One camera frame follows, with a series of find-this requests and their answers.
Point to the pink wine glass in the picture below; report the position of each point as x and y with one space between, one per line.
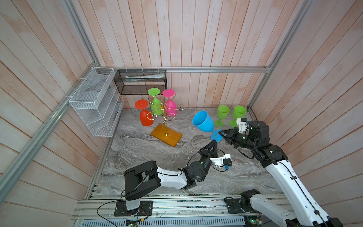
170 106

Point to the gold wire wine glass rack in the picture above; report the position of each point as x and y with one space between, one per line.
165 134

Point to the horizontal aluminium frame bar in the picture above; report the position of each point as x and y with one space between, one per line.
203 69

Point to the green wine glass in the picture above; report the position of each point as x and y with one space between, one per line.
238 112
156 103
222 113

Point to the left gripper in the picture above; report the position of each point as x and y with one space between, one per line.
210 152

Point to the black mesh basket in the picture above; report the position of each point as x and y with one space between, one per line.
139 82

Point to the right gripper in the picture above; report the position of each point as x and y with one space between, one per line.
229 137

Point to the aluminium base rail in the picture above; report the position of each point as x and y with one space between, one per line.
178 210

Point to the blue wine glass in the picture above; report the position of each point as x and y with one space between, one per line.
205 123

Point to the red wine glass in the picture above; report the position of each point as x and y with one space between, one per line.
142 105

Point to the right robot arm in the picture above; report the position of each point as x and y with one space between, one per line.
306 211

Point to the white wire mesh shelf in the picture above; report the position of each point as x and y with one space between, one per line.
97 102

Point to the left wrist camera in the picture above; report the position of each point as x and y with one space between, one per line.
222 164

